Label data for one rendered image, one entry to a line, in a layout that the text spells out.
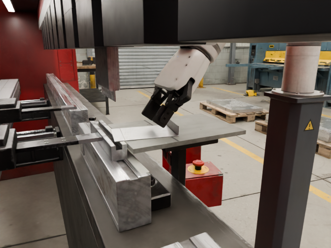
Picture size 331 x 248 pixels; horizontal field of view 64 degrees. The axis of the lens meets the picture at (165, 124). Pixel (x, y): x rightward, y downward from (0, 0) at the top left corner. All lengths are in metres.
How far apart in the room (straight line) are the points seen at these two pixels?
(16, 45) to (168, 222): 2.34
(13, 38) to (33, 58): 0.21
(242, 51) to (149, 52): 3.40
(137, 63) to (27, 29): 5.97
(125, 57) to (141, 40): 8.06
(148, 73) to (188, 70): 7.97
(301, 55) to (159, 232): 0.86
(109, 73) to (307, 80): 0.83
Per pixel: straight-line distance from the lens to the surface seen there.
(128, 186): 0.44
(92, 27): 0.43
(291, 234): 1.37
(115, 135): 0.55
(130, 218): 0.48
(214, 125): 0.63
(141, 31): 0.24
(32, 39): 2.66
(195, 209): 0.54
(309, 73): 1.14
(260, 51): 8.15
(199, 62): 0.54
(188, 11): 0.17
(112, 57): 0.48
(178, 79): 0.52
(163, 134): 0.55
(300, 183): 1.25
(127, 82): 8.36
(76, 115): 0.97
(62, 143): 0.53
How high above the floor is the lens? 1.17
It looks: 16 degrees down
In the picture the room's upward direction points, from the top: straight up
